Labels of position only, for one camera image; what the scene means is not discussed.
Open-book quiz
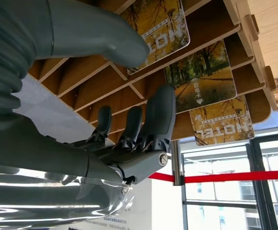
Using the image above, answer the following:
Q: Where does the red barrier belt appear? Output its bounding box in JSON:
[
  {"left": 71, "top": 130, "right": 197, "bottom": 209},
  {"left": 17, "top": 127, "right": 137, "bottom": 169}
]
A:
[
  {"left": 148, "top": 172, "right": 175, "bottom": 183},
  {"left": 184, "top": 170, "right": 278, "bottom": 184}
]

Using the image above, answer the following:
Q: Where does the chrome stanchion post with base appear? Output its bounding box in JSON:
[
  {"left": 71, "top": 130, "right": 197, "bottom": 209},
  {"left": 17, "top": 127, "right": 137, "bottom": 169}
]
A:
[{"left": 171, "top": 139, "right": 185, "bottom": 187}]

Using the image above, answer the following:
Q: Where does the wooden slotted card holder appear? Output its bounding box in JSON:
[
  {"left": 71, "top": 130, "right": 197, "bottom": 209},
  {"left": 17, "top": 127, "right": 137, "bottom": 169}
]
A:
[{"left": 28, "top": 0, "right": 278, "bottom": 145}]

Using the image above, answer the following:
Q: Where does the dark window frame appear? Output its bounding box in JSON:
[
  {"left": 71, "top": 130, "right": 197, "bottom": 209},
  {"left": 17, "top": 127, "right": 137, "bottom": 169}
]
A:
[{"left": 180, "top": 133, "right": 278, "bottom": 230}]

